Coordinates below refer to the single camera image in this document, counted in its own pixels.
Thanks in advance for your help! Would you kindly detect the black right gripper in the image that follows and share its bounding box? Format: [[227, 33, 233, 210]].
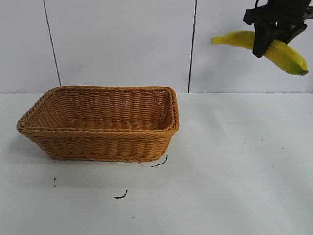
[[242, 0, 313, 58]]

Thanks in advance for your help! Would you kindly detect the yellow banana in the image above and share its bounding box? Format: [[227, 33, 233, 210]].
[[211, 30, 309, 76]]

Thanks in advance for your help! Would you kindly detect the brown woven wicker basket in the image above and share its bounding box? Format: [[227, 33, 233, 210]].
[[16, 85, 180, 162]]

